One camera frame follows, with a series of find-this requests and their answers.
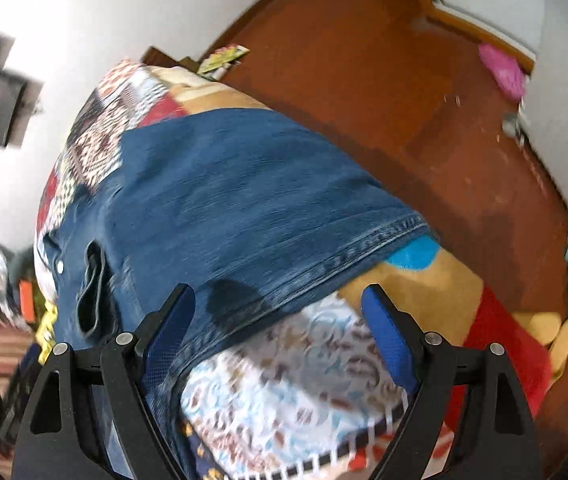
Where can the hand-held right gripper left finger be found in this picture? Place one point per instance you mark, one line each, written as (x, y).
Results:
(164, 340)

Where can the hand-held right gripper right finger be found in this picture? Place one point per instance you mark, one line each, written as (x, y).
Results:
(389, 332)

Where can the blue denim jeans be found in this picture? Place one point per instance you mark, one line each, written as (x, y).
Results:
(224, 200)

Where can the colourful printed blanket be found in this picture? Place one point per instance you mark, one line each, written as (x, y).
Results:
(289, 390)

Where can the pile of colourful clutter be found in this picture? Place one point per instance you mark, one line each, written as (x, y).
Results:
(24, 300)

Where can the pink cloth on floor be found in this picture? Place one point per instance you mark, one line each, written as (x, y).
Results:
(504, 71)

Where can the yellow printed packet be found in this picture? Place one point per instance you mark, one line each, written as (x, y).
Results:
(223, 57)

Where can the white door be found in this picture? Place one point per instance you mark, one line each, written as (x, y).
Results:
(564, 85)

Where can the wooden door frame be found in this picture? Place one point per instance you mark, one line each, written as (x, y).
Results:
(459, 10)

